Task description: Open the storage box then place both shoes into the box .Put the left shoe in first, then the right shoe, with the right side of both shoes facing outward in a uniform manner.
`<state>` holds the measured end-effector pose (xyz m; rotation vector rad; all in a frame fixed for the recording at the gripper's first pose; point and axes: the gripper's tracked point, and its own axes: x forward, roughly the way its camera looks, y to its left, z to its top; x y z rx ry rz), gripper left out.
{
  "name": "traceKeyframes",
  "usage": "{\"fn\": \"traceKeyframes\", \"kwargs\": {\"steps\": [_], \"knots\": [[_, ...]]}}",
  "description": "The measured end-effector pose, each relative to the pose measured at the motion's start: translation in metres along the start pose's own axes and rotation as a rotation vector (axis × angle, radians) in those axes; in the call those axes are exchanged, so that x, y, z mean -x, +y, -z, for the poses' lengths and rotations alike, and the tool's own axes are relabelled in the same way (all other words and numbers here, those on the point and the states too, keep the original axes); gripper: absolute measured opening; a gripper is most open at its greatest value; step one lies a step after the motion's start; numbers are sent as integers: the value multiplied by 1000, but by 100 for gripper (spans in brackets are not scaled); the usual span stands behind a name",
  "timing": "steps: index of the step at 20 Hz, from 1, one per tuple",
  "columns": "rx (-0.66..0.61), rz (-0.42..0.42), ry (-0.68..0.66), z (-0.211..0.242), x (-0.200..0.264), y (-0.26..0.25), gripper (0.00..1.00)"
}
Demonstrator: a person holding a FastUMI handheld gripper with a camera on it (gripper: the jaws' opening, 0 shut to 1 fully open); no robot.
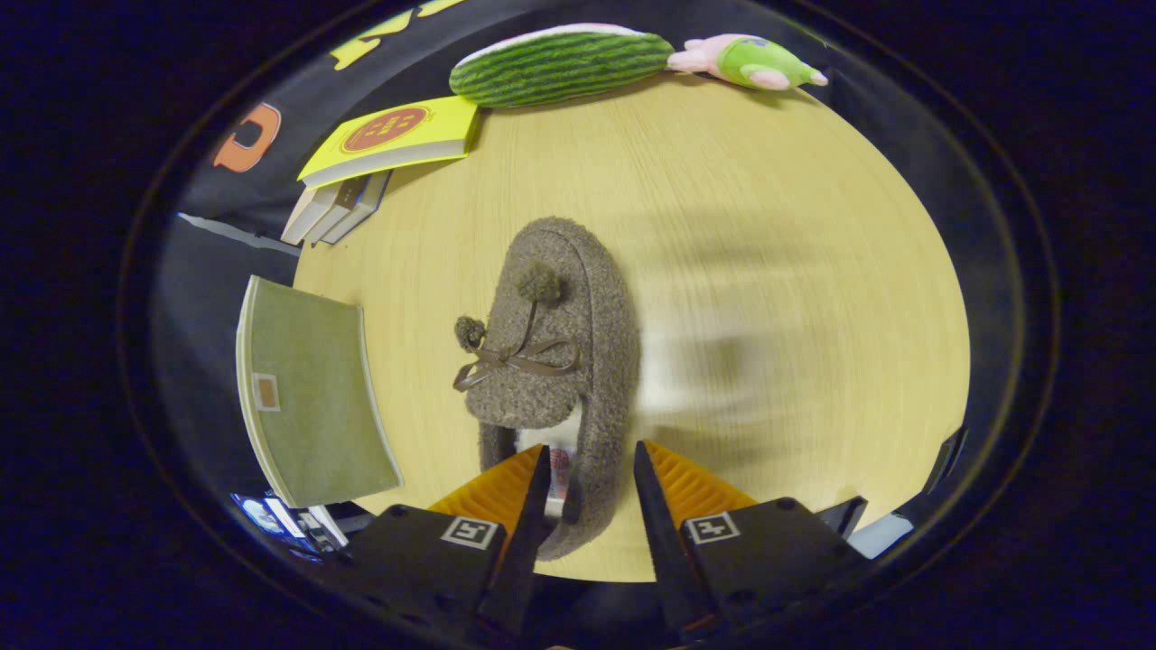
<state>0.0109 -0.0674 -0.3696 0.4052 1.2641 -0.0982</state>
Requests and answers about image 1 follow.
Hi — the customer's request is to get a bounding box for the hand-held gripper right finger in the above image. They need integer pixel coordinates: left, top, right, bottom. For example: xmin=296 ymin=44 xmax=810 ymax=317
xmin=632 ymin=440 xmax=872 ymax=646

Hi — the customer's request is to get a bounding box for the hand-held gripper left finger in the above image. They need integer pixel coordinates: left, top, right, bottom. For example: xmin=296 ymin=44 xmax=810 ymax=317
xmin=339 ymin=444 xmax=552 ymax=646

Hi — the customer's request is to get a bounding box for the brown fuzzy slipper shoe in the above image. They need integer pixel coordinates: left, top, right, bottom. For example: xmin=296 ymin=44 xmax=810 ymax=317
xmin=453 ymin=217 xmax=642 ymax=562

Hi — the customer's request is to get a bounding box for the beige fabric storage box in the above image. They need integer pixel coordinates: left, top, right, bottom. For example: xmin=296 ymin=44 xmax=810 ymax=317
xmin=236 ymin=275 xmax=405 ymax=509

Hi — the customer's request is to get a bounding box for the blue printed carton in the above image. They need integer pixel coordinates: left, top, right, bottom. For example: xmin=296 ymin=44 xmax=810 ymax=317
xmin=230 ymin=492 xmax=349 ymax=553

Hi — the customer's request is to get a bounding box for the white book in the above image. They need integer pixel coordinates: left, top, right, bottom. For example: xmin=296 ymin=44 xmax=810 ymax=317
xmin=305 ymin=176 xmax=369 ymax=246

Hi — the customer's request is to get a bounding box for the yellow book with red circle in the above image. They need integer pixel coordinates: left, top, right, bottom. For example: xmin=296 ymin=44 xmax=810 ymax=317
xmin=297 ymin=96 xmax=481 ymax=190

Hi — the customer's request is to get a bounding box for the watermelon slice plush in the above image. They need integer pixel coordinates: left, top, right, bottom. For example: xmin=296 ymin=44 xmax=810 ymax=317
xmin=449 ymin=23 xmax=676 ymax=109

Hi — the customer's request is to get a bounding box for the pink and green plush toy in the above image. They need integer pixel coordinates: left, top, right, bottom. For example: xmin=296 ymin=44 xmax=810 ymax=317
xmin=667 ymin=33 xmax=829 ymax=91

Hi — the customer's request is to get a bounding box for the black bracket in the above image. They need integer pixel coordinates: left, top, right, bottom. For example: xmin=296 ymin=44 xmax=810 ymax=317
xmin=921 ymin=424 xmax=967 ymax=493

